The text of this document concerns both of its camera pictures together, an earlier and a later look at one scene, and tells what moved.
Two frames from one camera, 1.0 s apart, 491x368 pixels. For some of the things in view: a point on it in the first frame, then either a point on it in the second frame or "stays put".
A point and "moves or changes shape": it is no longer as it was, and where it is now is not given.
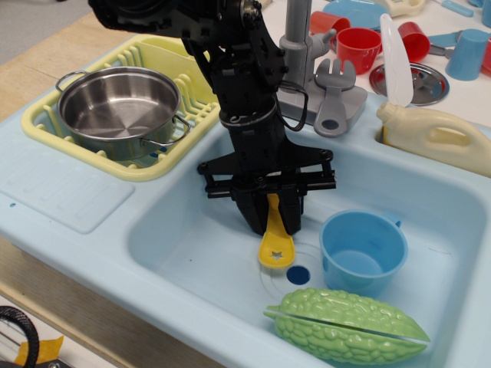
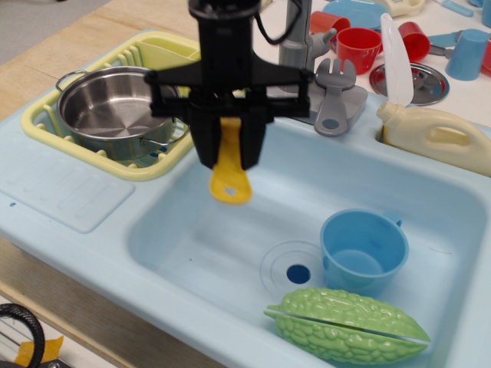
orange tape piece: x=48 y=349 stays put
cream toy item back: x=404 y=8 stays put
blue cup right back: x=467 y=55 stays put
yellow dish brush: x=276 y=249 moves or changes shape
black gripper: x=262 y=157 to x=228 y=81
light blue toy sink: x=165 y=251 stays put
